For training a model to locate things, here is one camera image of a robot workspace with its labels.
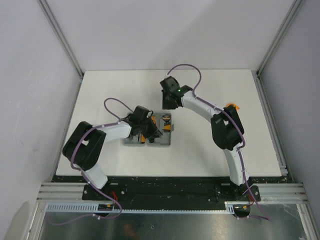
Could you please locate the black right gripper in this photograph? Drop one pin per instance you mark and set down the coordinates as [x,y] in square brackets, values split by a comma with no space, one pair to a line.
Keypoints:
[165,105]

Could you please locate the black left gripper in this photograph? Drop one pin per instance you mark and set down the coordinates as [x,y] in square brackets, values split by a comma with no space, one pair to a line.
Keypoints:
[153,132]

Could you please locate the orange handle slim screwdriver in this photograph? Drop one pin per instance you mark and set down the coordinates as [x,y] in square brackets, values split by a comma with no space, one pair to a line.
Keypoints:
[142,139]

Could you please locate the grey plastic tool case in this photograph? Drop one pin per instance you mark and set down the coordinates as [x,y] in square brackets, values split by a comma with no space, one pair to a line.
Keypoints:
[162,136]

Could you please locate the orange tape measure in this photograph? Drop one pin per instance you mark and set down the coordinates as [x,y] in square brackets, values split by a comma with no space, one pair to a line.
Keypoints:
[233,105]

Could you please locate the orange black utility knife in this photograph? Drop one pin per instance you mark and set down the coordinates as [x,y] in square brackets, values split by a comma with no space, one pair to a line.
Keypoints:
[153,117]

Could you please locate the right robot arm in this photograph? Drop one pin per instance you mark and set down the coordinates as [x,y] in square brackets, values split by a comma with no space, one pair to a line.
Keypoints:
[226,127]

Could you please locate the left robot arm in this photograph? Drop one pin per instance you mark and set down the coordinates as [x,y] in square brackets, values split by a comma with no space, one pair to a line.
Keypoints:
[84,146]

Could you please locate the orange hex key holder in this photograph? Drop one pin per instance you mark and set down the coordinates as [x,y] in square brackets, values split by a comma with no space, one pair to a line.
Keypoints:
[168,127]

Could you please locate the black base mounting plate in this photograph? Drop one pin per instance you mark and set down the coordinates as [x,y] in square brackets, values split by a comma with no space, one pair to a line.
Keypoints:
[217,188]

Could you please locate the aluminium frame rail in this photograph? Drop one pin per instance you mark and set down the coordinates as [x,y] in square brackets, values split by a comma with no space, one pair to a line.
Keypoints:
[58,37]

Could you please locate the grey slotted cable duct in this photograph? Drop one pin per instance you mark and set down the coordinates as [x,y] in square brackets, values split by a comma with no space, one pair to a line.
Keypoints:
[223,208]

